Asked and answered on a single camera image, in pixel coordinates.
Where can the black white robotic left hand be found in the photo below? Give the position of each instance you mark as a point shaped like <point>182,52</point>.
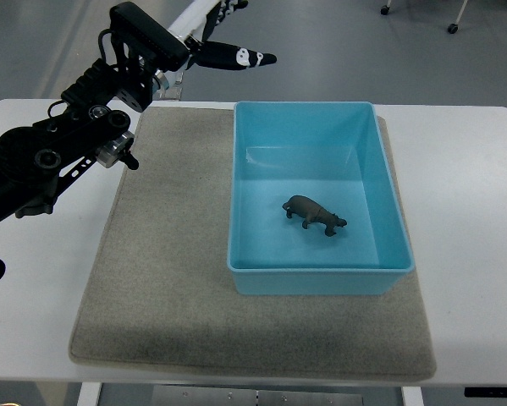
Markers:
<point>197,23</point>

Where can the brown toy hippo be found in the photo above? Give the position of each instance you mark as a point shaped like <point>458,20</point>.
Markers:
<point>312,212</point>

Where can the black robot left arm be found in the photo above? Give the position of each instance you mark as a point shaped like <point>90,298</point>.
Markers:
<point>38,163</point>

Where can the blue plastic box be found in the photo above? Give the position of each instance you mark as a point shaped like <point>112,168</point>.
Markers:
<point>334,154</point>

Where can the left caster wheel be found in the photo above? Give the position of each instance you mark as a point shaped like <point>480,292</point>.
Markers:
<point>385,9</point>

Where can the right caster wheel with leg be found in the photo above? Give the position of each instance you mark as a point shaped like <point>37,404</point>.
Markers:
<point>453,27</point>

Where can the grey felt mat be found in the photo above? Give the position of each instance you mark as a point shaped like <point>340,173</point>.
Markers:
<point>160,296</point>

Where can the black table control panel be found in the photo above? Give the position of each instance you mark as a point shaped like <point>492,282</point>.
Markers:
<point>485,392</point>

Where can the metal table frame plate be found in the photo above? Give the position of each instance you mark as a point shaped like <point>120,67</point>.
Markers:
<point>177,395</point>

